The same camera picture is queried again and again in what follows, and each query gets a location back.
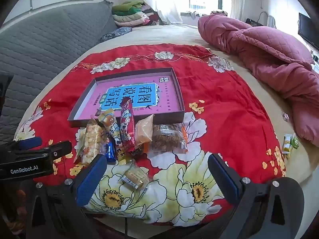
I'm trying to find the blue sandwich cookie packet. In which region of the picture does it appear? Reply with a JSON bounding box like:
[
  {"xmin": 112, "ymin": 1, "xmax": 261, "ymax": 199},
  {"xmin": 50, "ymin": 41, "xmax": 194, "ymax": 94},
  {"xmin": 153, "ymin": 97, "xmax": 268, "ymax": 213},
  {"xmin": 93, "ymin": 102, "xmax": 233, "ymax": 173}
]
[{"xmin": 101, "ymin": 136, "xmax": 117, "ymax": 162}]

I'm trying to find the pale orange snack packet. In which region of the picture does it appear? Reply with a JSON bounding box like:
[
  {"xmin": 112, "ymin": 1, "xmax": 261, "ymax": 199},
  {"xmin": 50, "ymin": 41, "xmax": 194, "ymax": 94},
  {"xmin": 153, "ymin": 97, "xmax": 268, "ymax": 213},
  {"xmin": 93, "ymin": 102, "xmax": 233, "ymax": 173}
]
[{"xmin": 135, "ymin": 114, "xmax": 155, "ymax": 152}]

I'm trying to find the long red snack packet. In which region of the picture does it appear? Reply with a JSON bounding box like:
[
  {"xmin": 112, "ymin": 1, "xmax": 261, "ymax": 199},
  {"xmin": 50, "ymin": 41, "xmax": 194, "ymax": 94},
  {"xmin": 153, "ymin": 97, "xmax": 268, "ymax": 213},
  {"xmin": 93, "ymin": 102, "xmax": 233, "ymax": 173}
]
[{"xmin": 120, "ymin": 98, "xmax": 145, "ymax": 157}]

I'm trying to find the pink book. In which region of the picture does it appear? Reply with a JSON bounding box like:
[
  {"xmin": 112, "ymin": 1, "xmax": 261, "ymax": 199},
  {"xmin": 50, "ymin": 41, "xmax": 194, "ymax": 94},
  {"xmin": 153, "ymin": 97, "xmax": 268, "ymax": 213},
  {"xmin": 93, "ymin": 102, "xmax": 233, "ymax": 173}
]
[{"xmin": 75, "ymin": 75, "xmax": 180, "ymax": 119}]

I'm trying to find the pink quilted quilt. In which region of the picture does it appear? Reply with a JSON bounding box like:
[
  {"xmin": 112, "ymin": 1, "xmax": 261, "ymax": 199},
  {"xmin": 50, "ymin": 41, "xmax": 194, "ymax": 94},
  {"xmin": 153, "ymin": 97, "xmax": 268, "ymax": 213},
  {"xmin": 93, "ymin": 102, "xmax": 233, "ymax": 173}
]
[{"xmin": 198, "ymin": 14, "xmax": 319, "ymax": 140}]

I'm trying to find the blue patterned cloth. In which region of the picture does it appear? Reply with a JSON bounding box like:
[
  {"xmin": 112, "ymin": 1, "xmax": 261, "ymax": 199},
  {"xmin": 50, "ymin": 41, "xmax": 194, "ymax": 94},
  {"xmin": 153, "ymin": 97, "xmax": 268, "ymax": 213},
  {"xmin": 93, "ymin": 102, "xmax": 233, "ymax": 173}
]
[{"xmin": 100, "ymin": 26, "xmax": 133, "ymax": 43}]

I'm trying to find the clear round pastry packet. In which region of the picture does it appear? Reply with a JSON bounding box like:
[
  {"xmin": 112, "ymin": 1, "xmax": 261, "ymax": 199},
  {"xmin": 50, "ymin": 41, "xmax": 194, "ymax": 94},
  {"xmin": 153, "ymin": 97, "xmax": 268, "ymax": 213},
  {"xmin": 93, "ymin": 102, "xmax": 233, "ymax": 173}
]
[{"xmin": 121, "ymin": 162, "xmax": 150, "ymax": 195}]

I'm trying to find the brown crisp snack packet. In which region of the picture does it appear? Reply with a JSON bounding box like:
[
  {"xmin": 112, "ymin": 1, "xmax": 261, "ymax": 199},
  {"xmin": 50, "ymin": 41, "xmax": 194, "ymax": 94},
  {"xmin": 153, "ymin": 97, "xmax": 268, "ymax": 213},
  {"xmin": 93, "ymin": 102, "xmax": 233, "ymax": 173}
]
[{"xmin": 148, "ymin": 123, "xmax": 188, "ymax": 153}]

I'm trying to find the yellow-blue egg cake packet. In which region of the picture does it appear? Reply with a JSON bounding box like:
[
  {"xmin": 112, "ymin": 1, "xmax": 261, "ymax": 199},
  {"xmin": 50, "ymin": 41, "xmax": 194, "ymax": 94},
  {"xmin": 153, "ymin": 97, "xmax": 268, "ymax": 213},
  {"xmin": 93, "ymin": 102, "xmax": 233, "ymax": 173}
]
[{"xmin": 107, "ymin": 119, "xmax": 130, "ymax": 165}]

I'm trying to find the red floral blanket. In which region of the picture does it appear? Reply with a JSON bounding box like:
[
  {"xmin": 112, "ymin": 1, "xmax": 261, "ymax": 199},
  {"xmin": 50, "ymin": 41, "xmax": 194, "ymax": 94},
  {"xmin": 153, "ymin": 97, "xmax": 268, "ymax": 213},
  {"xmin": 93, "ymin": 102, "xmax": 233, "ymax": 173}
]
[{"xmin": 15, "ymin": 43, "xmax": 287, "ymax": 227}]

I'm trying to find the pile of folded clothes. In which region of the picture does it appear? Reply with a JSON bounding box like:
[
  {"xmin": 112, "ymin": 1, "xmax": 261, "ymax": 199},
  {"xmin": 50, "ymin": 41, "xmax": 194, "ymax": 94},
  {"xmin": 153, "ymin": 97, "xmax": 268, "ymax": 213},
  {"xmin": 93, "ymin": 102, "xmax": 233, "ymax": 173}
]
[{"xmin": 112, "ymin": 0, "xmax": 160, "ymax": 28}]

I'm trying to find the black bag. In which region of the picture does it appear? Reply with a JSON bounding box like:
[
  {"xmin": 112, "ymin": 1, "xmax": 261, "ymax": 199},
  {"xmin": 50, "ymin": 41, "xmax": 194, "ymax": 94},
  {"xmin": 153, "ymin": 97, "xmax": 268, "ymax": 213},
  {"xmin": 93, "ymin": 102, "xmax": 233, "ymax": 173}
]
[{"xmin": 245, "ymin": 18, "xmax": 265, "ymax": 27}]

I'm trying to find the white sheer curtain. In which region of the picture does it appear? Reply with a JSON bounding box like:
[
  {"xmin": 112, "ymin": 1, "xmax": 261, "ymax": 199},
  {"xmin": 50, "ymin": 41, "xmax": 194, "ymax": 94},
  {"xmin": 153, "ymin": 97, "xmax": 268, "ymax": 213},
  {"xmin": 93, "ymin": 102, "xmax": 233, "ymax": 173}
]
[
  {"xmin": 229, "ymin": 0, "xmax": 247, "ymax": 22},
  {"xmin": 142, "ymin": 0, "xmax": 183, "ymax": 25}
]

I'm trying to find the beige bed sheet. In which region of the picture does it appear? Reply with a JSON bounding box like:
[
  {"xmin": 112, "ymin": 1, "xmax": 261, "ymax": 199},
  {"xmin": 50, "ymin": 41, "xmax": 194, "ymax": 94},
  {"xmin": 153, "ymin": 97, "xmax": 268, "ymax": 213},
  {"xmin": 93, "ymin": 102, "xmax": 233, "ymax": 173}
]
[{"xmin": 15, "ymin": 24, "xmax": 319, "ymax": 229}]

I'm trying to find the gold cream bun packet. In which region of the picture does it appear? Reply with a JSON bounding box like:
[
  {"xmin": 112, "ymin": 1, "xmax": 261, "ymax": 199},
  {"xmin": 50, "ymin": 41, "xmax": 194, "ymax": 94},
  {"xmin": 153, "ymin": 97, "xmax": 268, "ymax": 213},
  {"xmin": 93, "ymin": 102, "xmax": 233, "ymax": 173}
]
[{"xmin": 97, "ymin": 108, "xmax": 116, "ymax": 130}]

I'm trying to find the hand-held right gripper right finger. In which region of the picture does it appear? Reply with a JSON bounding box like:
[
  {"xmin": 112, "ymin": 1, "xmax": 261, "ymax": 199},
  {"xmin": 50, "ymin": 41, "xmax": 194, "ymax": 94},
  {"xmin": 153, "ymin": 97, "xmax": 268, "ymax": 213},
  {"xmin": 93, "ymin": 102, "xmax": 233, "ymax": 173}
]
[{"xmin": 199, "ymin": 153, "xmax": 305, "ymax": 239}]

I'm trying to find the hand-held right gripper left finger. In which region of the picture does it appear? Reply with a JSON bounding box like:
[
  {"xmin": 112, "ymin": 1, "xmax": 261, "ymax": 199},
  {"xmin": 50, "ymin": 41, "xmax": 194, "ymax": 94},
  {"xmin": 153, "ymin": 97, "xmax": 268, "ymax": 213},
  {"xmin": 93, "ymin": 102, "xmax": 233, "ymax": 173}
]
[{"xmin": 25, "ymin": 154, "xmax": 108, "ymax": 239}]

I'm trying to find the black television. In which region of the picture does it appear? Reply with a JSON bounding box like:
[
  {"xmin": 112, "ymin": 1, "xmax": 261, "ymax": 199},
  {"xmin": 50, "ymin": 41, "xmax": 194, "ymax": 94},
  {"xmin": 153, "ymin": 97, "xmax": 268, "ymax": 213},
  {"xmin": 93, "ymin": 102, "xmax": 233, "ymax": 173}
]
[{"xmin": 298, "ymin": 12, "xmax": 319, "ymax": 49}]

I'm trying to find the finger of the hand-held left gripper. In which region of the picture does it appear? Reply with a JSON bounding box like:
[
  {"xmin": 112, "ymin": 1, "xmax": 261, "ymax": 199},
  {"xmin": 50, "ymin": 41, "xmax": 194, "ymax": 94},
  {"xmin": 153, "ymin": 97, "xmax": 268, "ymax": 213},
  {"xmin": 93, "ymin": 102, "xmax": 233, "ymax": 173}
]
[
  {"xmin": 7, "ymin": 136, "xmax": 42, "ymax": 153},
  {"xmin": 48, "ymin": 141, "xmax": 73, "ymax": 165}
]

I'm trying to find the grey cardboard box tray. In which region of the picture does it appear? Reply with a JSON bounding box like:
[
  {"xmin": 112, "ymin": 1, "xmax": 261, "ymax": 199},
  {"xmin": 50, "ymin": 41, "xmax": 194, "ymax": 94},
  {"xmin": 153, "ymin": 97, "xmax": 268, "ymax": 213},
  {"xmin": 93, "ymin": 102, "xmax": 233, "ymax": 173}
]
[{"xmin": 68, "ymin": 67, "xmax": 185, "ymax": 128}]

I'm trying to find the grey quilted cover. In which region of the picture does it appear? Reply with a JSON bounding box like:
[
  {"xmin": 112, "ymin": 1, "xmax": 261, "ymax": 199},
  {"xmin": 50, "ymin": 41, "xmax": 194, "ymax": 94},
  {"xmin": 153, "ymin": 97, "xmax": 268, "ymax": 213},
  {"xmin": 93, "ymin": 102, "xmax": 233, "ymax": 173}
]
[{"xmin": 0, "ymin": 0, "xmax": 117, "ymax": 145}]

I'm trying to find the puffed rice snack packet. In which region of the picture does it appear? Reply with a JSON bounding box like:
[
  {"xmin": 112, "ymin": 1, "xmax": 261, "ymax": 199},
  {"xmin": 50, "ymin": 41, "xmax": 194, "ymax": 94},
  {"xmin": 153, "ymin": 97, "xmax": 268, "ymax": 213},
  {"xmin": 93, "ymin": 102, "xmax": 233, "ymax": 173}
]
[{"xmin": 81, "ymin": 118, "xmax": 106, "ymax": 166}]

